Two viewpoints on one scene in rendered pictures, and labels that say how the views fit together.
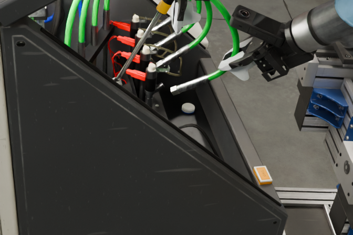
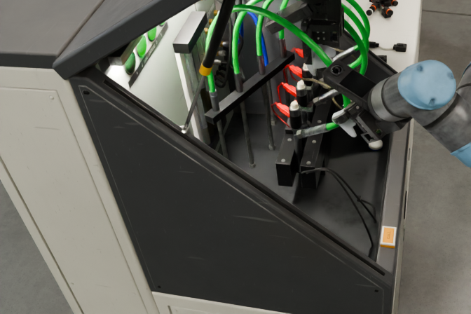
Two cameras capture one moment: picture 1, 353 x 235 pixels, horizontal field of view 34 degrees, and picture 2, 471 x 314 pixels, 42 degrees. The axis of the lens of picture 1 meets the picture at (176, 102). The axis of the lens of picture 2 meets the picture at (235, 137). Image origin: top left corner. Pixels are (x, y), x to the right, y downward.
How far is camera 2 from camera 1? 58 cm
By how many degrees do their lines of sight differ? 30
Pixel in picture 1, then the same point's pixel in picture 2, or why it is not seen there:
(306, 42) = (381, 112)
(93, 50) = (258, 79)
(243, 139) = (392, 193)
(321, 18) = (388, 88)
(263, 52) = (353, 113)
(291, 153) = not seen: outside the picture
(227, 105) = (397, 151)
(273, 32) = (361, 94)
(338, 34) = (404, 109)
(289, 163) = not seen: outside the picture
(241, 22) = (330, 79)
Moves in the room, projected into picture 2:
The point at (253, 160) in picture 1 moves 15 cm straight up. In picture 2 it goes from (390, 218) to (392, 171)
